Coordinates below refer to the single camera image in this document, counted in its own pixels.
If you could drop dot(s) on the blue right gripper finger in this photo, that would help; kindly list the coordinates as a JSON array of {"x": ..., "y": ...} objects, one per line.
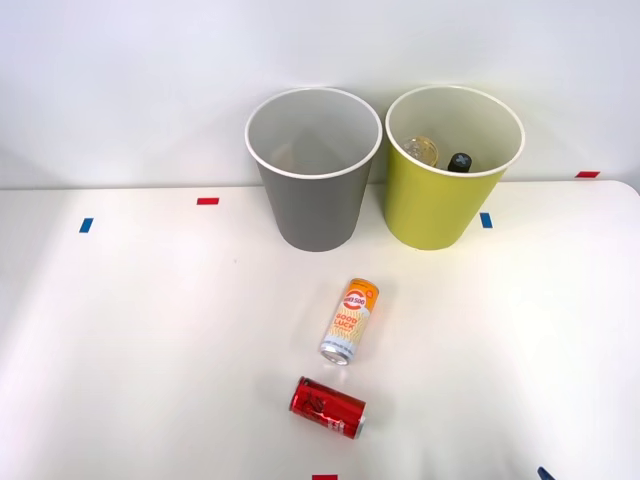
[{"x": 545, "y": 475}]

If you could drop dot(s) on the clear yellowish plastic bottle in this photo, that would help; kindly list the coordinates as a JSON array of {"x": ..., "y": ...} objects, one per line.
[{"x": 422, "y": 147}]

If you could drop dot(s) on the red drink can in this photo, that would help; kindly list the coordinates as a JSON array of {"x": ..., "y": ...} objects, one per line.
[{"x": 325, "y": 407}]

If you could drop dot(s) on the orange and white drink can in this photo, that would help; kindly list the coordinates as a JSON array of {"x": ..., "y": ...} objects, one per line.
[{"x": 350, "y": 320}]

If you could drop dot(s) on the yellow-green plastic waste bin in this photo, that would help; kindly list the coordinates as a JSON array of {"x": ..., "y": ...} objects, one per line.
[{"x": 430, "y": 210}]

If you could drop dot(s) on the black-capped plastic bottle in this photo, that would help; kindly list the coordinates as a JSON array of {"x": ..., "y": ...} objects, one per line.
[{"x": 460, "y": 161}]

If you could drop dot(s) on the grey plastic waste bin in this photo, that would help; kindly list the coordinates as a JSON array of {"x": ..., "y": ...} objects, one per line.
[{"x": 315, "y": 210}]

